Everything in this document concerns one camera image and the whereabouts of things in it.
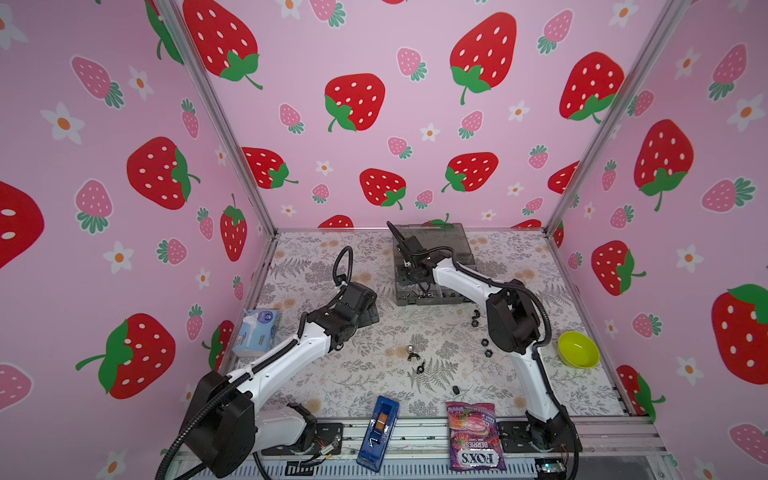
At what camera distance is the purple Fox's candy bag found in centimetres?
70

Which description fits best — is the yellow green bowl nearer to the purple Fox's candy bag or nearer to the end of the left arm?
the purple Fox's candy bag

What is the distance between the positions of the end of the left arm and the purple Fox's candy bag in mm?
384

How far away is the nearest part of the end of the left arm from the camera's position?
0.58m
